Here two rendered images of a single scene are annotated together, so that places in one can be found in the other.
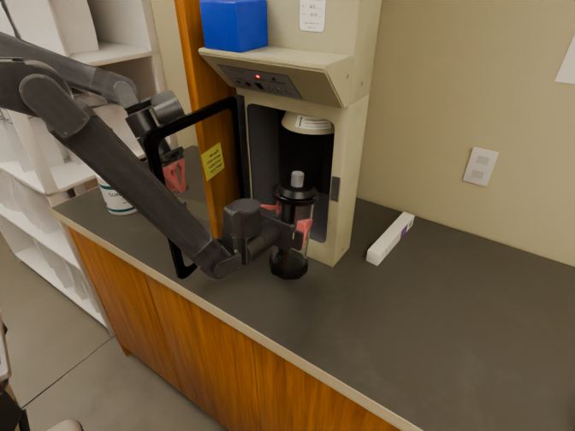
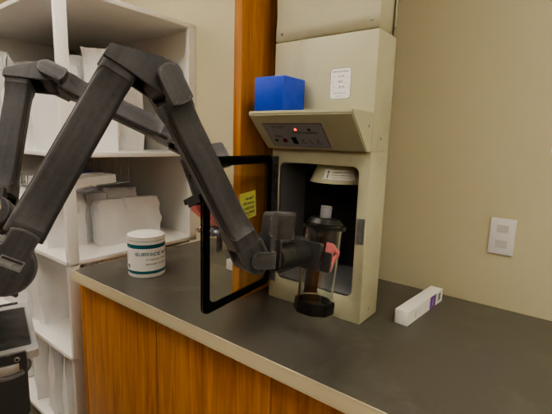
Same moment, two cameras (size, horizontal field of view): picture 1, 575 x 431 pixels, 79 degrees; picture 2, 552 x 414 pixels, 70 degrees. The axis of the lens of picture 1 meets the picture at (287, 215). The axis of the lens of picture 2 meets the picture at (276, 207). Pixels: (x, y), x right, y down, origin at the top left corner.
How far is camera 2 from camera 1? 36 cm
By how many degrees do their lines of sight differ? 25
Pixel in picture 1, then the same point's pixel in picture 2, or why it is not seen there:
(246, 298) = (268, 341)
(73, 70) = (150, 120)
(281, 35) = (315, 104)
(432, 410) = not seen: outside the picture
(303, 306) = (328, 350)
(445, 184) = (471, 258)
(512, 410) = not seen: outside the picture
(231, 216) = (271, 216)
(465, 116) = (478, 189)
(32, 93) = (166, 72)
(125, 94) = not seen: hidden behind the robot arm
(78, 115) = (186, 93)
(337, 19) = (360, 88)
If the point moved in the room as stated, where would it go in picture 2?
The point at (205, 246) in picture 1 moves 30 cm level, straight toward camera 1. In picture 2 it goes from (248, 233) to (287, 289)
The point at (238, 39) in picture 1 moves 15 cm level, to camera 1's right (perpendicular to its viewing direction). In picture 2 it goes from (282, 100) to (341, 102)
